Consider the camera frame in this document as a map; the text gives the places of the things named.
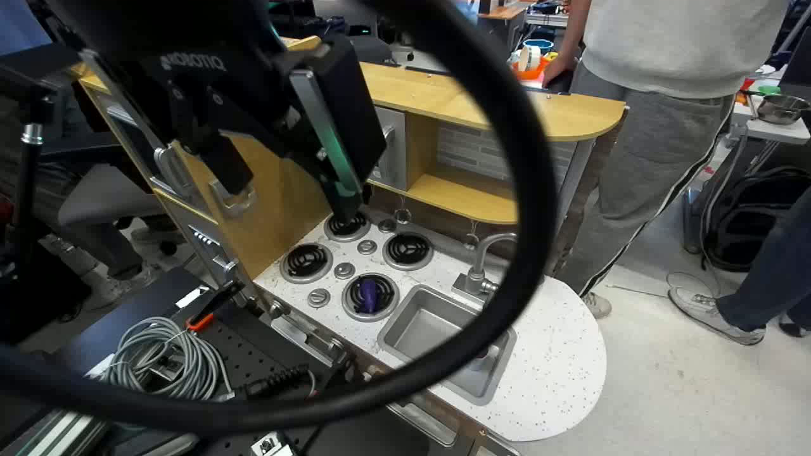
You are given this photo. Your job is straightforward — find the black perforated robot table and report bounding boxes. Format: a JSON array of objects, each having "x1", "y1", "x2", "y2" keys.
[{"x1": 47, "y1": 269, "x2": 349, "y2": 456}]

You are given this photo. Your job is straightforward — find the grey toy sink basin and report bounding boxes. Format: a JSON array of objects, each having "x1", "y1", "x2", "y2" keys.
[{"x1": 375, "y1": 283, "x2": 517, "y2": 405}]

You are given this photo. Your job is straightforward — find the purple toy eggplant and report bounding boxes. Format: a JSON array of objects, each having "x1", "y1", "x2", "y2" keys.
[{"x1": 351, "y1": 276, "x2": 389, "y2": 315}]

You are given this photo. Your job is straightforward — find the grey toy faucet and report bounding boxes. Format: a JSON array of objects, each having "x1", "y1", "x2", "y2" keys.
[{"x1": 451, "y1": 231, "x2": 519, "y2": 298}]

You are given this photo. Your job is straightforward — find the black camera stand pole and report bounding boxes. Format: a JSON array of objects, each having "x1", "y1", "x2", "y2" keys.
[{"x1": 0, "y1": 62, "x2": 54, "y2": 274}]

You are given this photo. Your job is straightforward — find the coiled grey cable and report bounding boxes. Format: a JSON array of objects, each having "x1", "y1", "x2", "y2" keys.
[{"x1": 104, "y1": 315, "x2": 235, "y2": 402}]

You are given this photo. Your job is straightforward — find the black coiled hoses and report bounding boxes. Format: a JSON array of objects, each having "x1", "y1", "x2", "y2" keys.
[{"x1": 705, "y1": 162, "x2": 811, "y2": 274}]

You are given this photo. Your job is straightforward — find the person in dark jeans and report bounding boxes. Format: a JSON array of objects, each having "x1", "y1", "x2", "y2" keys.
[{"x1": 715, "y1": 188, "x2": 811, "y2": 335}]

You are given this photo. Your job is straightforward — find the orange handled tool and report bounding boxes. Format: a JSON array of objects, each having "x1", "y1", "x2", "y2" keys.
[{"x1": 184, "y1": 309, "x2": 218, "y2": 335}]

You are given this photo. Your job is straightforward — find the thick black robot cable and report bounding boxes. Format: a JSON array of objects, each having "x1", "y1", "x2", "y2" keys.
[{"x1": 0, "y1": 0, "x2": 559, "y2": 439}]

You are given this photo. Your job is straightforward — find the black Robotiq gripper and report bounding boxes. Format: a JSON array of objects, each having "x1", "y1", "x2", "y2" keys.
[{"x1": 61, "y1": 21, "x2": 388, "y2": 224}]

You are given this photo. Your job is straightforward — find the grey sneaker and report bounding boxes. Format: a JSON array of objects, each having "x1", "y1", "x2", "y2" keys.
[{"x1": 667, "y1": 286, "x2": 768, "y2": 349}]

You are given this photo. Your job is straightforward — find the person in grey clothes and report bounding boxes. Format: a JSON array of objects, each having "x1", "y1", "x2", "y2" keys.
[{"x1": 541, "y1": 0, "x2": 794, "y2": 322}]

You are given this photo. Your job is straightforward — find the white side table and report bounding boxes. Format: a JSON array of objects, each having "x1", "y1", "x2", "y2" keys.
[{"x1": 699, "y1": 78, "x2": 811, "y2": 257}]

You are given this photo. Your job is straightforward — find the orange and white cup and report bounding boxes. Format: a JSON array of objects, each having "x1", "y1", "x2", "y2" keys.
[{"x1": 507, "y1": 44, "x2": 559, "y2": 87}]

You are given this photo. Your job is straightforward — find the wooden toy kitchen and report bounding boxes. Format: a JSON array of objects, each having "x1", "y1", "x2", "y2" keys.
[{"x1": 71, "y1": 35, "x2": 629, "y2": 456}]

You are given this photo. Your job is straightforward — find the metal bowl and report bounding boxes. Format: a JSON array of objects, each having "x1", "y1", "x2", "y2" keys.
[{"x1": 756, "y1": 92, "x2": 811, "y2": 127}]

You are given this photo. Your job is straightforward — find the toy stove top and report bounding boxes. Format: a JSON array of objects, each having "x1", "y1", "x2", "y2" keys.
[{"x1": 251, "y1": 210, "x2": 607, "y2": 444}]

